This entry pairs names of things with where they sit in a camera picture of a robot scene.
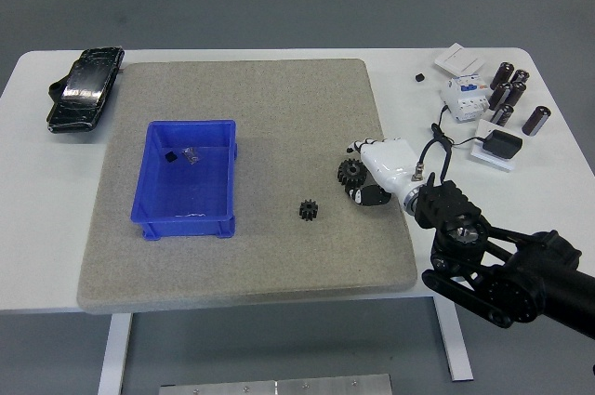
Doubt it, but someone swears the small black gear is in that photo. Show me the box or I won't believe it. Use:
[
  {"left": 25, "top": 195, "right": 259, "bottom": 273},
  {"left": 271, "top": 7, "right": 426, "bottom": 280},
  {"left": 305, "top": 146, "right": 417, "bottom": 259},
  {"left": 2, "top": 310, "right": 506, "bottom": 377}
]
[{"left": 297, "top": 199, "right": 320, "bottom": 223}]

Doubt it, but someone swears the white switch panel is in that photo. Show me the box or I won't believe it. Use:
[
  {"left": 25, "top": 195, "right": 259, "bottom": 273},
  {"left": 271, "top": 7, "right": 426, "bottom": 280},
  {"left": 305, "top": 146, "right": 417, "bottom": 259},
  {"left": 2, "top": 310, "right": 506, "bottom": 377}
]
[{"left": 434, "top": 43, "right": 487, "bottom": 78}]

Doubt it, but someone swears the white table leg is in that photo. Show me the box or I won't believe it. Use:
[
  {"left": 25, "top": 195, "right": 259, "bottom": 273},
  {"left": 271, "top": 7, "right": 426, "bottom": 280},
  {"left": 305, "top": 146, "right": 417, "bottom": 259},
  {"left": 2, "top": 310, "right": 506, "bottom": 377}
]
[
  {"left": 434, "top": 296, "right": 475, "bottom": 382},
  {"left": 97, "top": 313, "right": 134, "bottom": 395}
]

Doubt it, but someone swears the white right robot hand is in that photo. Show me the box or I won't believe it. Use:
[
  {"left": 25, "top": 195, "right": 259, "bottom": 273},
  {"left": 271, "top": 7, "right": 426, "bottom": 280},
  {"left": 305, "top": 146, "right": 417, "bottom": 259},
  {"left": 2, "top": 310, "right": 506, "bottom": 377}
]
[{"left": 345, "top": 136, "right": 422, "bottom": 208}]

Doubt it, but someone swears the white circuit breaker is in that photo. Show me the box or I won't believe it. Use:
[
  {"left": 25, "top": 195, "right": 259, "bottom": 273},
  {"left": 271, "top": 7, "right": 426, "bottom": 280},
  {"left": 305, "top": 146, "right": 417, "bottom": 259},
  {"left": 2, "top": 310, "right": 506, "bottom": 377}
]
[{"left": 440, "top": 73, "right": 492, "bottom": 125}]

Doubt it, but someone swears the grey-brown mat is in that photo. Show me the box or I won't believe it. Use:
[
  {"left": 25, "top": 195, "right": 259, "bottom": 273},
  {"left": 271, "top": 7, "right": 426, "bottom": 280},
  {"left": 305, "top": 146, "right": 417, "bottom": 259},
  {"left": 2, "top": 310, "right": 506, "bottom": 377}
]
[{"left": 76, "top": 58, "right": 418, "bottom": 315}]

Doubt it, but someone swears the white socket panel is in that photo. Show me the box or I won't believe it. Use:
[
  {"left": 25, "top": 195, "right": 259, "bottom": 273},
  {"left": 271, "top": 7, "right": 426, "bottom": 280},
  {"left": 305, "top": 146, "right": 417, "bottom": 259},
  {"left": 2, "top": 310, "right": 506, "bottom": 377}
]
[{"left": 469, "top": 118, "right": 520, "bottom": 173}]

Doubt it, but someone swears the black wrapped device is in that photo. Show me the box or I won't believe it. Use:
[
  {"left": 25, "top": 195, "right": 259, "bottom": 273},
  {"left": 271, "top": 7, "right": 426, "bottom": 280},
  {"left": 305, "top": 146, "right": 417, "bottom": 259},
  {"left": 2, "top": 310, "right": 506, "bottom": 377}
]
[{"left": 45, "top": 46, "right": 126, "bottom": 135}]

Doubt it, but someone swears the blue plastic box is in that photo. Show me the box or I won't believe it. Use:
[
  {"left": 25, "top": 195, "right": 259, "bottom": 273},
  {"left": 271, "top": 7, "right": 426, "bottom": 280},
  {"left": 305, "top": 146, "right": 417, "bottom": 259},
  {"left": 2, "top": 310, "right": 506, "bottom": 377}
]
[{"left": 131, "top": 119, "right": 239, "bottom": 242}]

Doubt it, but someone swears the black power adapter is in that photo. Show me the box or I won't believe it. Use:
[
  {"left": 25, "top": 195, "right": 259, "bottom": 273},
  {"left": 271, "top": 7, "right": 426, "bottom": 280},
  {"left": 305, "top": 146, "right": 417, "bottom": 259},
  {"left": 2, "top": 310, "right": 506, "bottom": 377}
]
[{"left": 483, "top": 129, "right": 523, "bottom": 162}]

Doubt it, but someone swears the silver metal plate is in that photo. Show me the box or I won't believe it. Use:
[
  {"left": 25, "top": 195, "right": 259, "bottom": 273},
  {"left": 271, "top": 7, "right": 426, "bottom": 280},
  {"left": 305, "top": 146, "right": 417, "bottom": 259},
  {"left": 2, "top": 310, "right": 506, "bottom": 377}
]
[{"left": 159, "top": 373, "right": 393, "bottom": 395}]

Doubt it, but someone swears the large black gear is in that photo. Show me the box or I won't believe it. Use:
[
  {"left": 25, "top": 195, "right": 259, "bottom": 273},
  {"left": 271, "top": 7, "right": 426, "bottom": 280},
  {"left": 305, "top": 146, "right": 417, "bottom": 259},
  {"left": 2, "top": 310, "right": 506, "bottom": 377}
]
[{"left": 337, "top": 158, "right": 371, "bottom": 192}]

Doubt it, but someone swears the black adapter cord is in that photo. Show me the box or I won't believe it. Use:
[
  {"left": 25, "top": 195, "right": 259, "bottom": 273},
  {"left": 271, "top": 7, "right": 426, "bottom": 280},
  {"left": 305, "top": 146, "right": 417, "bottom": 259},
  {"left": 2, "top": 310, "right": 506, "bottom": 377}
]
[{"left": 430, "top": 104, "right": 487, "bottom": 151}]

